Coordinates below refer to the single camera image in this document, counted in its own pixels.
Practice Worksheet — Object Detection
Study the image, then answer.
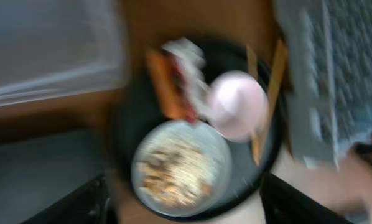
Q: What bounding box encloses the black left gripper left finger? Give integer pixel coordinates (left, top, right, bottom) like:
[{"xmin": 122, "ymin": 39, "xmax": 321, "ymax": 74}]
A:
[{"xmin": 22, "ymin": 175, "xmax": 111, "ymax": 224}]

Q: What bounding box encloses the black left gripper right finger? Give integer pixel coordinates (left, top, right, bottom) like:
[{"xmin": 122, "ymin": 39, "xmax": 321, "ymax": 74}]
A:
[{"xmin": 260, "ymin": 173, "xmax": 351, "ymax": 224}]

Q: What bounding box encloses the white napkin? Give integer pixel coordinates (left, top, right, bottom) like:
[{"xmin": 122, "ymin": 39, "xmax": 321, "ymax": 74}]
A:
[{"xmin": 162, "ymin": 37, "xmax": 209, "ymax": 121}]

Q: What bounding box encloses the light blue cup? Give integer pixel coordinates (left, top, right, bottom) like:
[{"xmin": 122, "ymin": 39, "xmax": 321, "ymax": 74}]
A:
[{"xmin": 337, "ymin": 104, "xmax": 372, "ymax": 146}]

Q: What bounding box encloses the grey dishwasher rack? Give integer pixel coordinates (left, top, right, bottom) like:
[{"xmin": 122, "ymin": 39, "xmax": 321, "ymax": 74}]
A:
[{"xmin": 273, "ymin": 0, "xmax": 372, "ymax": 169}]

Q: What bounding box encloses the rectangular black tray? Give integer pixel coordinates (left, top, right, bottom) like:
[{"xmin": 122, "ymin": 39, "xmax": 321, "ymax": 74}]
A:
[{"xmin": 0, "ymin": 129, "xmax": 105, "ymax": 223}]

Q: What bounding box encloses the grey plate with food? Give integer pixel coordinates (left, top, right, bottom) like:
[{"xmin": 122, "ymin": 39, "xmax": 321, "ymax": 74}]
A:
[{"xmin": 131, "ymin": 120, "xmax": 232, "ymax": 218}]

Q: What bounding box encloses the round black tray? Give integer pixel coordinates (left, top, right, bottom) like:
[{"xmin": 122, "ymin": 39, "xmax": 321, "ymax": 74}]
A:
[{"xmin": 109, "ymin": 37, "xmax": 288, "ymax": 222}]

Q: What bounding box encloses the orange carrot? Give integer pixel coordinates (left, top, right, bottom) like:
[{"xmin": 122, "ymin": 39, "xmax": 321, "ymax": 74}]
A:
[{"xmin": 146, "ymin": 49, "xmax": 185, "ymax": 119}]

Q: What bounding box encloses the clear plastic bin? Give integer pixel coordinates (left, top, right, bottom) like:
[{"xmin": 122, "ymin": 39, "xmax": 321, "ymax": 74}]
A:
[{"xmin": 0, "ymin": 0, "xmax": 129, "ymax": 106}]

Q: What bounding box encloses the red snack wrapper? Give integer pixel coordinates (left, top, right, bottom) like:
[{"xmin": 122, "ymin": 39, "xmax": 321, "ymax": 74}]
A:
[{"xmin": 167, "ymin": 53, "xmax": 198, "ymax": 124}]

